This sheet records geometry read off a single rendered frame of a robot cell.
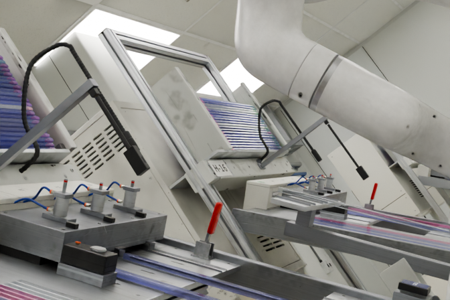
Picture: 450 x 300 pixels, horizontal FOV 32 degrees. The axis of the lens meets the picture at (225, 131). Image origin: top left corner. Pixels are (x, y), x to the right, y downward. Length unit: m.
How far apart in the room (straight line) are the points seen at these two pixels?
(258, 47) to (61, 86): 3.78
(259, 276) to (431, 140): 0.44
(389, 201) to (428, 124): 4.59
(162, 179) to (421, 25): 6.80
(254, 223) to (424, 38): 6.81
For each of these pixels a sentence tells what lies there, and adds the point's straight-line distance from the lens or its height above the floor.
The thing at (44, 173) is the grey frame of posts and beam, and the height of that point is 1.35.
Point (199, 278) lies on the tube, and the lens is 1.29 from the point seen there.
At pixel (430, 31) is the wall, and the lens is 8.94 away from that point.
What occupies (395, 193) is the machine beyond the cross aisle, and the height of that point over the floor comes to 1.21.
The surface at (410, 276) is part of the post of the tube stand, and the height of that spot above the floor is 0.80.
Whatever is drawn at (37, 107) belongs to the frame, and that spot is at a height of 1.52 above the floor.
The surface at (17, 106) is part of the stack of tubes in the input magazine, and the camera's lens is 1.61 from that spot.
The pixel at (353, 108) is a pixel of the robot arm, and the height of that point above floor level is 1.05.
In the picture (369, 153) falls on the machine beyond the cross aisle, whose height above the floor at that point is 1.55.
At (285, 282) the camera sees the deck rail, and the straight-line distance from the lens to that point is 1.44.
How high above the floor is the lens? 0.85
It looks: 14 degrees up
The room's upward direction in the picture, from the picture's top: 34 degrees counter-clockwise
